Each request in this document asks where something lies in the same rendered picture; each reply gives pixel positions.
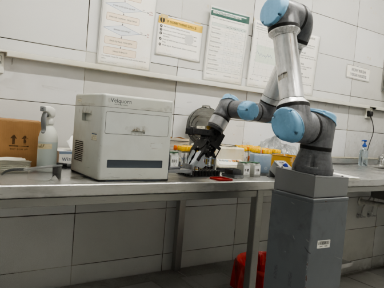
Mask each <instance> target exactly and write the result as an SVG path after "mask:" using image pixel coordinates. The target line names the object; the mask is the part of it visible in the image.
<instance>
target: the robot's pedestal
mask: <svg viewBox="0 0 384 288"><path fill-rule="evenodd" d="M348 201H349V198H348V197H323V198H312V197H307V196H304V195H299V194H295V193H291V192H287V191H283V190H278V189H272V196H271V208H270V220H269V233H268V239H267V252H266V264H265V276H264V283H263V288H339V286H340V279H341V268H342V257H343V246H344V240H345V229H346V218H347V207H348Z"/></svg>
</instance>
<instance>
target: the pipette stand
mask: <svg viewBox="0 0 384 288"><path fill-rule="evenodd" d="M271 156H272V155H270V154H253V153H250V159H249V161H250V162H260V165H261V173H260V175H269V170H270V168H271Z"/></svg>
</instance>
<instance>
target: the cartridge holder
mask: <svg viewBox="0 0 384 288"><path fill-rule="evenodd" d="M221 175H222V176H227V177H232V178H244V175H241V170H240V169H235V168H225V172H224V173H222V174H221Z"/></svg>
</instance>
